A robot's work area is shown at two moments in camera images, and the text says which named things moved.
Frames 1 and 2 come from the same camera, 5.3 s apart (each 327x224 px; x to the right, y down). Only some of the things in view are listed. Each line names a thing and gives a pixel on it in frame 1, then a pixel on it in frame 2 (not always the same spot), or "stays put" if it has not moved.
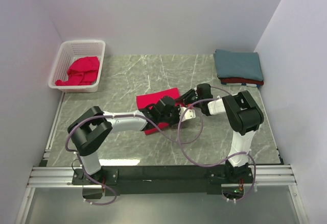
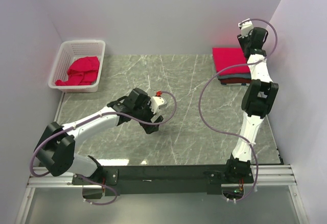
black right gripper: [186, 97] to [241, 40]
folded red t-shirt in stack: [241, 80] stays put
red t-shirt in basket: [83, 71] stays put
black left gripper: [177, 109] to [149, 128]
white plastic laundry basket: [70, 51] stays put
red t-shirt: [142, 101] to [226, 56]
